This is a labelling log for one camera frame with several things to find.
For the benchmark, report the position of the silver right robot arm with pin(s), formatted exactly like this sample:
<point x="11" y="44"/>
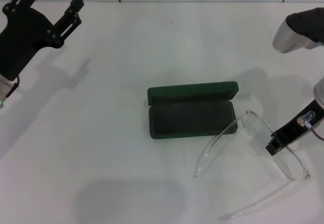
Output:
<point x="291" y="35"/>

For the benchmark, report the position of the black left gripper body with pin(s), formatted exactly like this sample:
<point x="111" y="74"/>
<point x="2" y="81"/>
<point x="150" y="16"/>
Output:
<point x="22" y="37"/>

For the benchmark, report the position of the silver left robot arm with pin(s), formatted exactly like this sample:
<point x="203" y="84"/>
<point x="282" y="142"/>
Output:
<point x="5" y="85"/>

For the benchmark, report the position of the green glasses case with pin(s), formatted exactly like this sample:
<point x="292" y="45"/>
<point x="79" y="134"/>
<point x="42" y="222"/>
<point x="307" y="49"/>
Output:
<point x="189" y="120"/>

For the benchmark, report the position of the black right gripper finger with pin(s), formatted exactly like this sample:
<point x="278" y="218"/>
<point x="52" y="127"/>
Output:
<point x="276" y="146"/>

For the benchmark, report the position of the clear transparent glasses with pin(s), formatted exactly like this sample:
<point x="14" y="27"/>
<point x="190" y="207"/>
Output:
<point x="255" y="130"/>

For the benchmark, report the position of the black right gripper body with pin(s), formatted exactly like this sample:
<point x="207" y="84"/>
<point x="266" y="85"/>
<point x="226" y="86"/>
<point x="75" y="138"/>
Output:
<point x="301" y="125"/>

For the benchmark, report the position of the silver right wrist connector plug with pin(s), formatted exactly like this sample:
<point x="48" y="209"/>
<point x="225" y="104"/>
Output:
<point x="305" y="119"/>

